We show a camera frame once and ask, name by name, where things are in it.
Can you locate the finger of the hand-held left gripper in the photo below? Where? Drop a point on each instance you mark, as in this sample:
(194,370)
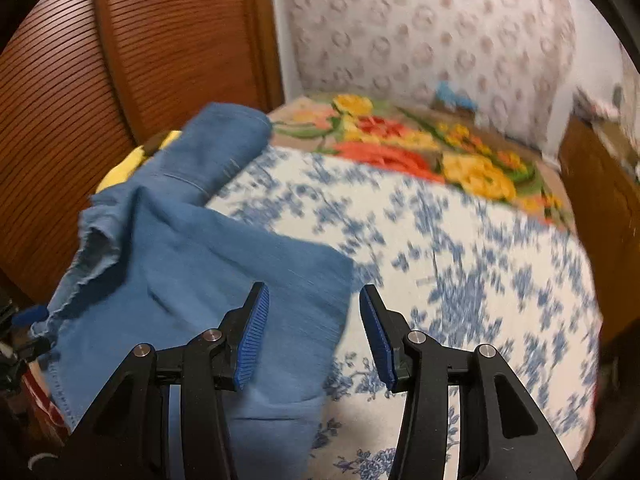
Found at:
(31,316)

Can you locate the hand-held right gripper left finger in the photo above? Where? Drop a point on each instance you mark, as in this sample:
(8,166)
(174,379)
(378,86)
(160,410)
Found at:
(252,330)

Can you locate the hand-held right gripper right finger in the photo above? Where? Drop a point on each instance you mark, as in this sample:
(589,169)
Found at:
(375,330)

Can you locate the blue denim pants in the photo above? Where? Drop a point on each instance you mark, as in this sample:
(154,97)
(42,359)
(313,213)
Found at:
(175,260)

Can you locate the red and white striped cloth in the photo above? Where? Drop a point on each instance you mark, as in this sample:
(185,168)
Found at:
(45,395)

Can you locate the blue and white floral bedsheet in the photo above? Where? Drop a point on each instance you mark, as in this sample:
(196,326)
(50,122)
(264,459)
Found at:
(450,285)

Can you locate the yellow pillow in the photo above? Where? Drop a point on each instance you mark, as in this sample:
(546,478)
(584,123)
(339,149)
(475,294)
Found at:
(125,167)

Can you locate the colourful floral blanket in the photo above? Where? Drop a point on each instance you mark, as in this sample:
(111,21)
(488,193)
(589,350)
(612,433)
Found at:
(390,145)

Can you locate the blue plastic bag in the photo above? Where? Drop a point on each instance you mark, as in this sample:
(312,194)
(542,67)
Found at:
(455,94)

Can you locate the wooden cabinet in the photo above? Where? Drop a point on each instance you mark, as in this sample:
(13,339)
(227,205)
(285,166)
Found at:
(600,200)

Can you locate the louvred wooden door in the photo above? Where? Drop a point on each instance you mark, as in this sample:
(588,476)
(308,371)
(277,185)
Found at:
(150,50)

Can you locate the circle patterned curtain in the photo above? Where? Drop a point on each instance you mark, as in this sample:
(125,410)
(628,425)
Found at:
(425,25)

